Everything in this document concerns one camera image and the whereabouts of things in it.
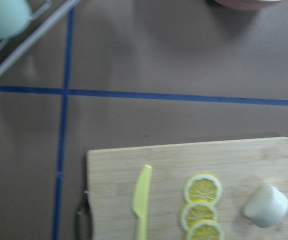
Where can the bamboo cutting board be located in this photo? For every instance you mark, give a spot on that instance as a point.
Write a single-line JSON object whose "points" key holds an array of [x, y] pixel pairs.
{"points": [[241, 166]]}

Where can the white wire cup rack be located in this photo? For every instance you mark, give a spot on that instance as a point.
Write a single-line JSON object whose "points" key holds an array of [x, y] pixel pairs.
{"points": [[45, 15]]}

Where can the lemon slice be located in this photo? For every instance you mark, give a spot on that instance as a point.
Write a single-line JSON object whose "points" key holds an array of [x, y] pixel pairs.
{"points": [[206, 230], [203, 187], [196, 211]]}

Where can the lemon slice bottom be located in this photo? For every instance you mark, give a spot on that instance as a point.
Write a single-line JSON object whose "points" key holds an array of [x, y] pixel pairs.
{"points": [[206, 230]]}

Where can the pink bowl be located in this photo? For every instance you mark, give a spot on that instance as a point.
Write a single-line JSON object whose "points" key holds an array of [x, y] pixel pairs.
{"points": [[247, 5]]}

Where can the light green cup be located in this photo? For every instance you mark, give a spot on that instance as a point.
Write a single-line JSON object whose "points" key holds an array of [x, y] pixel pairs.
{"points": [[14, 17]]}

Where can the lemon slice middle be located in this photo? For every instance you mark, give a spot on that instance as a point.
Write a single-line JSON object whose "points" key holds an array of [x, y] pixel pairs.
{"points": [[196, 211]]}

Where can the yellow plastic knife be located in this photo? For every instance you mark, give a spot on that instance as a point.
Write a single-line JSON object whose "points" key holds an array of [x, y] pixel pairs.
{"points": [[140, 202]]}

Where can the lemon slice top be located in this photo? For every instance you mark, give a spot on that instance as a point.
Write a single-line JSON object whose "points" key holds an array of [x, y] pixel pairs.
{"points": [[203, 187]]}

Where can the metal cutting board handle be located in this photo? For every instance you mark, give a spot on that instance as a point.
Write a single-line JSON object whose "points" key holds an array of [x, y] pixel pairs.
{"points": [[84, 229]]}

